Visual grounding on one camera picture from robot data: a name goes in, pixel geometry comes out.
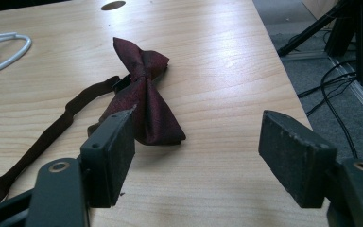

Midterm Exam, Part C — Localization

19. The white plastic hanger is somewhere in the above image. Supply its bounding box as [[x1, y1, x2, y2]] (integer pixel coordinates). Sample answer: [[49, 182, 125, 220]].
[[0, 31, 33, 80]]

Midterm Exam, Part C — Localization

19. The black cable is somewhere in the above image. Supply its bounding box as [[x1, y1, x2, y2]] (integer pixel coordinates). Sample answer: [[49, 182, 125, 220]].
[[297, 60, 359, 160]]

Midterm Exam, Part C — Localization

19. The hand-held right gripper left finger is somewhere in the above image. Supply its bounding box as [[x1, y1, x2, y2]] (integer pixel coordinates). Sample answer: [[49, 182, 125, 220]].
[[79, 106, 137, 209]]

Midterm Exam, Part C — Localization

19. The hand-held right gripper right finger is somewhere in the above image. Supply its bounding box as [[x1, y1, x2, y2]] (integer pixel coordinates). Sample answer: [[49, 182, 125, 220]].
[[258, 110, 338, 209]]

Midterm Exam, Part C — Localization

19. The dark red bow tie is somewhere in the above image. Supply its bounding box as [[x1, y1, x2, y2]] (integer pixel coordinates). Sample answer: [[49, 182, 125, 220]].
[[0, 36, 187, 210]]

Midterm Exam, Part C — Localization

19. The black tripod stand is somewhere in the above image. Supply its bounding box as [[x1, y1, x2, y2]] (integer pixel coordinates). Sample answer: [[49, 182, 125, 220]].
[[277, 0, 360, 58]]

